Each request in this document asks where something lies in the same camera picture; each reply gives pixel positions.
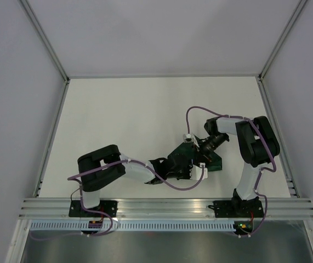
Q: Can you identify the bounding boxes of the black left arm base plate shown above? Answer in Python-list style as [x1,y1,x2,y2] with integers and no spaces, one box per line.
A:
[69,200,118,218]

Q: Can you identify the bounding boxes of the right aluminium side rail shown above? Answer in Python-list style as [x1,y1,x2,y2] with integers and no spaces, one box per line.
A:
[255,75,300,198]

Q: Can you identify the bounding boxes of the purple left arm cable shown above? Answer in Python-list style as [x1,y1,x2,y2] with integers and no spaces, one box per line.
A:
[30,161,205,242]

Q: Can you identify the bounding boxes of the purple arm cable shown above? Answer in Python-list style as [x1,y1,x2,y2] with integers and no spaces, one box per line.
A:
[186,106,277,238]
[30,161,205,242]

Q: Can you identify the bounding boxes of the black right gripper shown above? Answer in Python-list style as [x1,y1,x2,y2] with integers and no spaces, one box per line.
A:
[191,133,227,167]

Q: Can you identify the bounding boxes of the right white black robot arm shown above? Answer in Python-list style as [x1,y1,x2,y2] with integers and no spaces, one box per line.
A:
[200,116,280,216]

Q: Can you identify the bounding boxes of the aluminium front frame rail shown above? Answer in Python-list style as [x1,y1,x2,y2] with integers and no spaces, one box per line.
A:
[18,198,313,220]

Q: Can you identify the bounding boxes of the left aluminium side rail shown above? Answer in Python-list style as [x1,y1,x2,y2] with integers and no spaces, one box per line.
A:
[32,78,70,198]

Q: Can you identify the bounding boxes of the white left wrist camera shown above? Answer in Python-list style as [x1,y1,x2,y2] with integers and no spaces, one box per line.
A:
[190,163,208,181]

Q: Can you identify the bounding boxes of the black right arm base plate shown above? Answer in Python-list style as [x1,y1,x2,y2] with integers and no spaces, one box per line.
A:
[208,199,264,219]

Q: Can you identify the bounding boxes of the white slotted cable duct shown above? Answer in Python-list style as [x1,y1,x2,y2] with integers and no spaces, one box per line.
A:
[30,220,236,232]

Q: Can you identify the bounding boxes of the dark green cloth napkin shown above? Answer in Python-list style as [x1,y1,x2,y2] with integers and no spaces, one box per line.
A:
[171,136,222,171]

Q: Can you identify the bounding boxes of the aluminium side rail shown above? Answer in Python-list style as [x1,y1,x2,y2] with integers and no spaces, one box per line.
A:
[255,75,300,198]
[32,78,70,198]

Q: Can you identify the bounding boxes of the aluminium frame post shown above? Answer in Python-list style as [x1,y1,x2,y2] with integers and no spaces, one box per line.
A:
[18,0,70,83]
[256,0,309,82]

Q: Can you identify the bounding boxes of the right aluminium frame post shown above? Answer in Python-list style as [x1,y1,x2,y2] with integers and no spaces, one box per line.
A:
[256,0,309,82]

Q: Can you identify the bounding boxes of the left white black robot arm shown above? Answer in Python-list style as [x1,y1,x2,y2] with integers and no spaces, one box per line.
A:
[74,145,207,217]

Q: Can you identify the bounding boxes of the left aluminium frame post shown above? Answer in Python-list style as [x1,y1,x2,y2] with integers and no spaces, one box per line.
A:
[18,0,70,83]

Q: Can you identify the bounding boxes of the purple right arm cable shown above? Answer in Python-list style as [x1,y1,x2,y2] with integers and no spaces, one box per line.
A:
[186,106,277,238]

